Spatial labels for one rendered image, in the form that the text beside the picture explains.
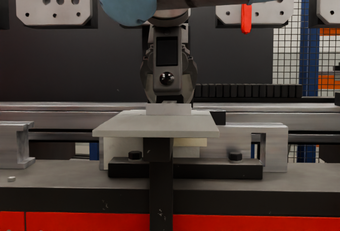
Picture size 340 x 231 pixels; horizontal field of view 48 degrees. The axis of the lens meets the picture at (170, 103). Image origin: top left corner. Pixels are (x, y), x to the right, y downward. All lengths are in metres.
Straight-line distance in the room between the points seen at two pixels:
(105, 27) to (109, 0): 0.87
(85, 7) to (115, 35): 0.55
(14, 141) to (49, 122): 0.26
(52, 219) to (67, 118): 0.42
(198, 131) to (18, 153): 0.46
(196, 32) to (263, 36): 0.22
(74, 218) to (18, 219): 0.10
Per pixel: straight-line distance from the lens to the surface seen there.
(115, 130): 0.55
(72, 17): 0.81
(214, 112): 0.81
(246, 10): 0.75
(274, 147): 0.82
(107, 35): 1.35
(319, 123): 1.12
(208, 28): 1.32
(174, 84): 0.61
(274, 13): 0.80
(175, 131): 0.54
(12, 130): 0.88
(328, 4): 0.82
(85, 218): 0.74
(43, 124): 1.13
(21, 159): 0.90
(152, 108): 0.72
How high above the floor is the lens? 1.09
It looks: 5 degrees down
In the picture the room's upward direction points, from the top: straight up
